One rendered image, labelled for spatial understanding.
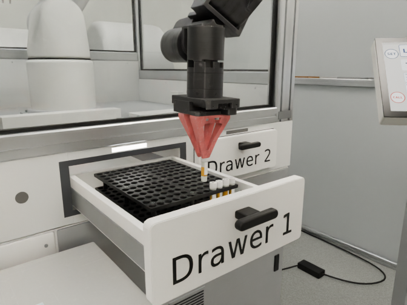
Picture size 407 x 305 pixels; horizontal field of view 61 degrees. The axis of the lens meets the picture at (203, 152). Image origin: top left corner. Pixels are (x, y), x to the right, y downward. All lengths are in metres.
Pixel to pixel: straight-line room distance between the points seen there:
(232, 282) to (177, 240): 0.68
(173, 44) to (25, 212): 0.40
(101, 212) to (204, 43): 0.31
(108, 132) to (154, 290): 0.37
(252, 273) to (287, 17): 0.77
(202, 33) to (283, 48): 0.55
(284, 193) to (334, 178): 1.77
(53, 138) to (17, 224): 0.17
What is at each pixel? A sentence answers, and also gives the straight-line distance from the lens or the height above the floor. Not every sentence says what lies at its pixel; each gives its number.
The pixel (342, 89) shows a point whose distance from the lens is 2.22.
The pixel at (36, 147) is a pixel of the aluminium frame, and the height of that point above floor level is 0.96.
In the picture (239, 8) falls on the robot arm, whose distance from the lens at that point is 0.56.
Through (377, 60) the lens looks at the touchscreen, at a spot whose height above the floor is 1.13.
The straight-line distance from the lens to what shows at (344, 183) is 2.29.
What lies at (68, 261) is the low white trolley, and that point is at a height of 0.76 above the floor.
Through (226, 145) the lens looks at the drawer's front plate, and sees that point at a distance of 0.88.
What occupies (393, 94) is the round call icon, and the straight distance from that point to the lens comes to 1.21.
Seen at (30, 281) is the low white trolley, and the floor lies 0.76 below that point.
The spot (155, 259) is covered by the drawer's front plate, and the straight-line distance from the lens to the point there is 0.43.
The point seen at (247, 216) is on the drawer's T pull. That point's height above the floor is 0.91.
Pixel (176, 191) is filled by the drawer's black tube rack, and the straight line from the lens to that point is 0.58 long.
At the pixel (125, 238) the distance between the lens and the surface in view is 0.52.
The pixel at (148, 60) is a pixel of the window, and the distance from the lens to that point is 0.77.
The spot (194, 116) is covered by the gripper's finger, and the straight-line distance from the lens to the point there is 0.52.
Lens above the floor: 1.10
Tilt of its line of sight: 14 degrees down
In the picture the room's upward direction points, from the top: straight up
